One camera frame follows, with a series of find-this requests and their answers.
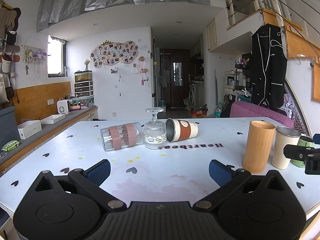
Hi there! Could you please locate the white macrame wall hanging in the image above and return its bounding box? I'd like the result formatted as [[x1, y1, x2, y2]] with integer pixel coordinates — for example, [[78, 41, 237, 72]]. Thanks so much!
[[20, 37, 48, 78]]

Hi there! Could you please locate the cream cup with brown band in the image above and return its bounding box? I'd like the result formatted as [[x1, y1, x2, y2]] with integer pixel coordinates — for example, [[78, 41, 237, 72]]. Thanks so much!
[[165, 118, 199, 143]]

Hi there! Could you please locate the glass cup with pink bands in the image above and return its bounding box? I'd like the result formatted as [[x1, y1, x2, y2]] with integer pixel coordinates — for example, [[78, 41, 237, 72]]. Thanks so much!
[[100, 122, 144, 152]]

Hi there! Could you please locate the glass fish tank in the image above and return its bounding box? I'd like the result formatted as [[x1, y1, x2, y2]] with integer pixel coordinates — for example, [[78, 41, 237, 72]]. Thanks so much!
[[74, 70, 93, 83]]

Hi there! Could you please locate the cream metal cup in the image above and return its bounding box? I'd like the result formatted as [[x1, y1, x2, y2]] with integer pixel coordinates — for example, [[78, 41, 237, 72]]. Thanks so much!
[[272, 126, 302, 170]]

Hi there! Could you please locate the bamboo cup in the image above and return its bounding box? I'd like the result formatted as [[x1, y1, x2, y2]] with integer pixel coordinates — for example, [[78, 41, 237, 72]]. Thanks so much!
[[242, 120, 276, 174]]

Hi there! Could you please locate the white cardboard box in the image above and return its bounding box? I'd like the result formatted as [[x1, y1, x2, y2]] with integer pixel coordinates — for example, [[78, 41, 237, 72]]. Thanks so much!
[[17, 120, 42, 140]]

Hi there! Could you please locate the flat white tray box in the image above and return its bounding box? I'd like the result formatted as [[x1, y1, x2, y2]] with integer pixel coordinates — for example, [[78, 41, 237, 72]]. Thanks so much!
[[40, 114, 66, 125]]

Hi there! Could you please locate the brown shoulder bag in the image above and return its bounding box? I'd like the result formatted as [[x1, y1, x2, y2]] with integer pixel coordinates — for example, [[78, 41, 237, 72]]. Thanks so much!
[[5, 72, 15, 99]]

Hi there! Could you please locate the grey storage box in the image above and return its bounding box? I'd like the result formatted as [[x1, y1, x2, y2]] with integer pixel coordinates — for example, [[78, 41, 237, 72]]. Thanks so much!
[[0, 105, 18, 133]]

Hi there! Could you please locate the perforated metal panel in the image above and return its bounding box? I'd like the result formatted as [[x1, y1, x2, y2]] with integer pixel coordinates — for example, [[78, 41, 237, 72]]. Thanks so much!
[[274, 76, 314, 137]]

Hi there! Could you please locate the purple chair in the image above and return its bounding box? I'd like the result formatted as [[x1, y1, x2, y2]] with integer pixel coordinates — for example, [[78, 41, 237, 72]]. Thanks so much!
[[229, 101, 295, 129]]

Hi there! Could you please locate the small plastic drawer unit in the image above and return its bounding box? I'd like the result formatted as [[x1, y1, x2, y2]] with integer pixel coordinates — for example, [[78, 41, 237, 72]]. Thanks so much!
[[74, 80, 94, 98]]

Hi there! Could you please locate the green metal cup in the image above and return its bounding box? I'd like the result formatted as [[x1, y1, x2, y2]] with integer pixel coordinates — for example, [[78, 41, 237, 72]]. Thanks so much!
[[290, 133, 316, 168]]

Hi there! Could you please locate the colourful cardboard box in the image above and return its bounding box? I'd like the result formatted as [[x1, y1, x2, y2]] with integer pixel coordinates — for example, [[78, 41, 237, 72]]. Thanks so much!
[[191, 107, 208, 119]]

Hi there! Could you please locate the grey side counter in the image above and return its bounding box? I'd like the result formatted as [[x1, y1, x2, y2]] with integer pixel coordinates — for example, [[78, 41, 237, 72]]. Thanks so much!
[[0, 104, 99, 178]]

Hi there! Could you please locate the green packet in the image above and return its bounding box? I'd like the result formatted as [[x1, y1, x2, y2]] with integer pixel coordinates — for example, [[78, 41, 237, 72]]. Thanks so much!
[[1, 140, 20, 152]]

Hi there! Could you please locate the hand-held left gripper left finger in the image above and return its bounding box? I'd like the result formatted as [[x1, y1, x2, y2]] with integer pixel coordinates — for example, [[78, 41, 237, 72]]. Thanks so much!
[[24, 159, 127, 212]]

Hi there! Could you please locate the door mirror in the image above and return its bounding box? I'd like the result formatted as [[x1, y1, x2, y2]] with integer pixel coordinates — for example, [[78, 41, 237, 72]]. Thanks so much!
[[173, 62, 184, 87]]

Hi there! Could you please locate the white cap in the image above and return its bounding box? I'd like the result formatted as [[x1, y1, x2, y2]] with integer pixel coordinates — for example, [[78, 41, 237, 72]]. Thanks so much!
[[1, 53, 12, 73]]

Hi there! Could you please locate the staircase railing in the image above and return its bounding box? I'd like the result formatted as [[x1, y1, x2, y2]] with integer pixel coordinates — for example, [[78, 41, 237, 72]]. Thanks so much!
[[220, 0, 320, 63]]

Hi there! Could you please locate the black jacket with white trim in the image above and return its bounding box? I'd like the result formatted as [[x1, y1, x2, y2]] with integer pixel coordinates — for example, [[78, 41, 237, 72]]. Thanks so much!
[[250, 23, 288, 110]]

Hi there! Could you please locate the window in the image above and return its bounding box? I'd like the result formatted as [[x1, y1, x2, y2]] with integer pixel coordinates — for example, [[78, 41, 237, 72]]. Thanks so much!
[[47, 35, 67, 78]]

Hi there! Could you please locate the washing machine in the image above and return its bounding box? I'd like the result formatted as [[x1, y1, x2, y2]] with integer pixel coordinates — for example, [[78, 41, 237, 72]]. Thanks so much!
[[188, 82, 201, 106]]

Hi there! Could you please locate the ribbed stemmed glass cup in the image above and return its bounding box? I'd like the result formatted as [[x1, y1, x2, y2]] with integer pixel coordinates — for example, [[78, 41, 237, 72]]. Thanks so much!
[[143, 107, 167, 150]]

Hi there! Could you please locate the dark wooden door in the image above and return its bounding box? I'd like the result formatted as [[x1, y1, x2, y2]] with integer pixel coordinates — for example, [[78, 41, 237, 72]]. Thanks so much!
[[170, 48, 191, 108]]

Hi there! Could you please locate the cloud-shaped photo board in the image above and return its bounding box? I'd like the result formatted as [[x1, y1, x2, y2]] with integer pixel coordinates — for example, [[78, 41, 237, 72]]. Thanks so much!
[[90, 40, 139, 68]]

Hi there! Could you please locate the white countertop appliance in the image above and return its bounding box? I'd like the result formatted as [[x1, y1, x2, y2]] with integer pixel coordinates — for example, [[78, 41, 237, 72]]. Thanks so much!
[[56, 99, 71, 115]]

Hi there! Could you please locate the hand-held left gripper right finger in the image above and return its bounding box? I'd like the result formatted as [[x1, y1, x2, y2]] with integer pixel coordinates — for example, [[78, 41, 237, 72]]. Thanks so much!
[[194, 159, 297, 212]]

